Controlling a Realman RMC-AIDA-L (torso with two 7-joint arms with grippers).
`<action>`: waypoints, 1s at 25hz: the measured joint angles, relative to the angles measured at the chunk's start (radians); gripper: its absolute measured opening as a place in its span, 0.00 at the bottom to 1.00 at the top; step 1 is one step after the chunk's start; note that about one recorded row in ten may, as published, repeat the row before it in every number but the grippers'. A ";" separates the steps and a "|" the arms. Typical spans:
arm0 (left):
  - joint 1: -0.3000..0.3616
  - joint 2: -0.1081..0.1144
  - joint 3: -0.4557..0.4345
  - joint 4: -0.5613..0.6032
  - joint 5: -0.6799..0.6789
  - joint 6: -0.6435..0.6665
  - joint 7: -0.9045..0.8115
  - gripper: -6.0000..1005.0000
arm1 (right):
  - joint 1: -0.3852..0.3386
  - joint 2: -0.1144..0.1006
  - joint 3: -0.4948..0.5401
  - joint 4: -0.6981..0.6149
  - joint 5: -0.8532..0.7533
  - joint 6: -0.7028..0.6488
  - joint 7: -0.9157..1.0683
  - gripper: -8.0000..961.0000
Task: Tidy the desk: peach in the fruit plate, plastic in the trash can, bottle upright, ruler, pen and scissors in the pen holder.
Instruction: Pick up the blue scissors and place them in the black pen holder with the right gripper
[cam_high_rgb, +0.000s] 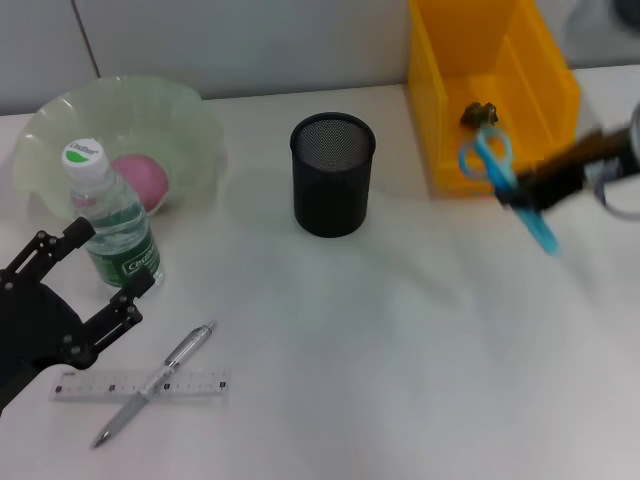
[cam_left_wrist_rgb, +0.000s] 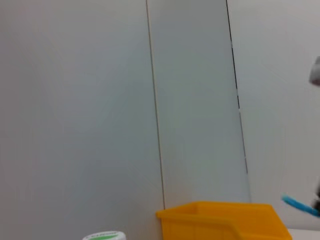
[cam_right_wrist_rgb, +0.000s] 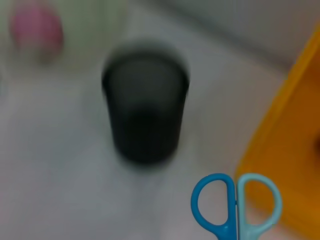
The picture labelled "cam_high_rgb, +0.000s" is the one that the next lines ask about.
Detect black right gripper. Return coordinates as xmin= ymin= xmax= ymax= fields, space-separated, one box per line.
xmin=495 ymin=128 xmax=626 ymax=214

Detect yellow plastic storage bin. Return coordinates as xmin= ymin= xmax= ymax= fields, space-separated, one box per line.
xmin=407 ymin=0 xmax=582 ymax=199

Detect right gripper cable with plug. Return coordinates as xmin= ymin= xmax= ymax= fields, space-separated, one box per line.
xmin=594 ymin=164 xmax=640 ymax=219

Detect clear water bottle green label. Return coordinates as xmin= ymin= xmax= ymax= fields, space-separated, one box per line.
xmin=60 ymin=137 xmax=166 ymax=301

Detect clear plastic ruler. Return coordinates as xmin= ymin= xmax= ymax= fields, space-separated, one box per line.
xmin=48 ymin=367 xmax=234 ymax=405

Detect silver ballpoint pen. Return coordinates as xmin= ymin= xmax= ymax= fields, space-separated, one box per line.
xmin=89 ymin=319 xmax=219 ymax=450

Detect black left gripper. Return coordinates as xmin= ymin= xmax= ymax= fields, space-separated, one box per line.
xmin=0 ymin=217 xmax=156 ymax=414

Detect pale green wavy fruit plate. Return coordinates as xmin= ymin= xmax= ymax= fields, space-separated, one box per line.
xmin=12 ymin=74 xmax=226 ymax=221

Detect blue scissors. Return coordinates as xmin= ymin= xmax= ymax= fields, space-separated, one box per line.
xmin=458 ymin=127 xmax=561 ymax=259

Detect black mesh pen holder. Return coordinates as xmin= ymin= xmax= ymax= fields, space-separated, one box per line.
xmin=288 ymin=113 xmax=377 ymax=239

